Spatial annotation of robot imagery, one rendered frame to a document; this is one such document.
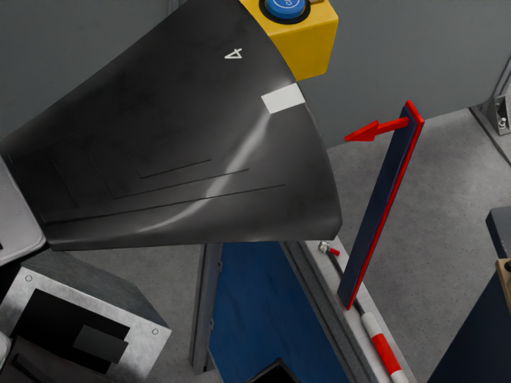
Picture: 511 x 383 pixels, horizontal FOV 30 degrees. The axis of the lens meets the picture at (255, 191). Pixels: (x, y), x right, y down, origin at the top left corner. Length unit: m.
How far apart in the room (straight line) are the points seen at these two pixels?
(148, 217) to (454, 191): 1.64
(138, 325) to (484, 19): 1.42
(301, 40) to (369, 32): 0.93
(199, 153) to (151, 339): 0.22
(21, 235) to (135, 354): 0.22
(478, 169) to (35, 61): 1.15
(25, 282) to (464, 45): 1.50
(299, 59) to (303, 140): 0.31
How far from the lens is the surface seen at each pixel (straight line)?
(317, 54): 1.05
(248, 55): 0.76
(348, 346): 1.07
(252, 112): 0.74
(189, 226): 0.69
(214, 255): 1.53
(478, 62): 2.25
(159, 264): 2.06
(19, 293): 0.82
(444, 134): 2.38
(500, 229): 1.08
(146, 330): 0.86
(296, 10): 1.01
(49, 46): 1.62
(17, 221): 0.69
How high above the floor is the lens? 1.78
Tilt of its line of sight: 55 degrees down
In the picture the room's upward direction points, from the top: 10 degrees clockwise
